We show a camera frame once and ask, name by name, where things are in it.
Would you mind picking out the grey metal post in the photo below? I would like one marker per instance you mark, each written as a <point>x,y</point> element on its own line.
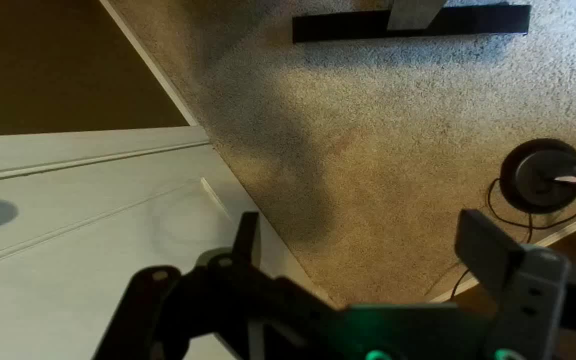
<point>410,13</point>

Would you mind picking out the black flat bar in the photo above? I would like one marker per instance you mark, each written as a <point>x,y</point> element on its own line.
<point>341,26</point>

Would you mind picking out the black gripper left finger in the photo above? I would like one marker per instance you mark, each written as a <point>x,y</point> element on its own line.
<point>215,306</point>

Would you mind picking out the round black lamp base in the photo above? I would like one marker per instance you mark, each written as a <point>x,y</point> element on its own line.
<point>535,176</point>

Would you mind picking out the white baseboard strip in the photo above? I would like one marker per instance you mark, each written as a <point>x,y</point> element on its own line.
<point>150,66</point>
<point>568,231</point>

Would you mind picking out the white panelled door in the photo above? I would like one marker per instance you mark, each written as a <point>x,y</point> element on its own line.
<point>68,232</point>

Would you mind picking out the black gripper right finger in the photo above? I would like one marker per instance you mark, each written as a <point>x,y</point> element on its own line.
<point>535,300</point>

